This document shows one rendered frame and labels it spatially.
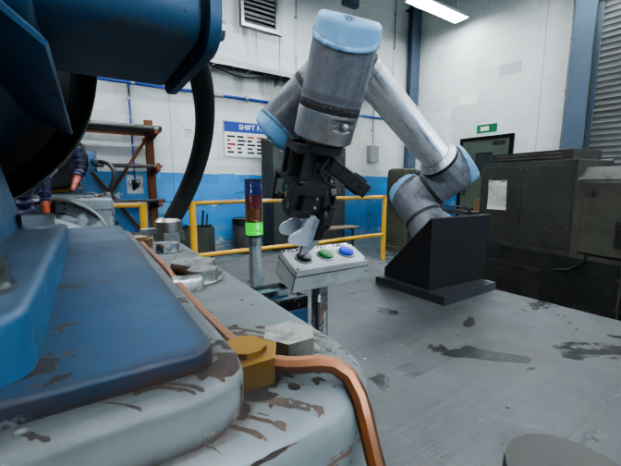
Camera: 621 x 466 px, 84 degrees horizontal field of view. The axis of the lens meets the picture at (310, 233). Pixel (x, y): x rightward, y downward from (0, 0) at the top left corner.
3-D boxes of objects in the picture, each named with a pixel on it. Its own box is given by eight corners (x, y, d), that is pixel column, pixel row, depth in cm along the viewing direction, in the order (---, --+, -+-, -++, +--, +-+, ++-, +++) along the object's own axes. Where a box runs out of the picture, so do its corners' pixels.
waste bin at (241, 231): (249, 249, 632) (249, 216, 624) (259, 252, 600) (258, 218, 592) (229, 251, 611) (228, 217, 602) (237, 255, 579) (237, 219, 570)
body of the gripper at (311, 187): (269, 201, 59) (282, 130, 53) (311, 200, 63) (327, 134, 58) (289, 223, 53) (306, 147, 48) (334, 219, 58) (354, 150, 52)
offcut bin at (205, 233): (208, 254, 587) (206, 206, 575) (217, 259, 548) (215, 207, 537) (176, 258, 558) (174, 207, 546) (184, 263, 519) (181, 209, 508)
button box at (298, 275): (290, 294, 63) (296, 270, 60) (273, 271, 68) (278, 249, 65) (362, 280, 72) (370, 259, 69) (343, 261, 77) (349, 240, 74)
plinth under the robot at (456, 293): (444, 306, 115) (444, 297, 114) (375, 283, 141) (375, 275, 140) (495, 289, 132) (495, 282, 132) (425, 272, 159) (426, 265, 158)
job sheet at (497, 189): (505, 210, 351) (507, 178, 346) (505, 210, 350) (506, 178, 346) (486, 208, 371) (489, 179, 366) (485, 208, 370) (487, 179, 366)
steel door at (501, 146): (506, 245, 673) (517, 120, 639) (504, 245, 667) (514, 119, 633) (456, 238, 762) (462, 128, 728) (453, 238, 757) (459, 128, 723)
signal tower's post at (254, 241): (249, 306, 115) (246, 178, 109) (240, 299, 121) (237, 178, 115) (271, 301, 119) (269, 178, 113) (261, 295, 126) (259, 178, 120)
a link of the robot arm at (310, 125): (336, 105, 57) (372, 122, 50) (329, 135, 59) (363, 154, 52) (288, 98, 52) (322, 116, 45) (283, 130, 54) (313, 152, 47)
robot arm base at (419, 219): (430, 251, 145) (418, 233, 150) (467, 224, 135) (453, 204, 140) (405, 249, 133) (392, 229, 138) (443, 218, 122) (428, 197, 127)
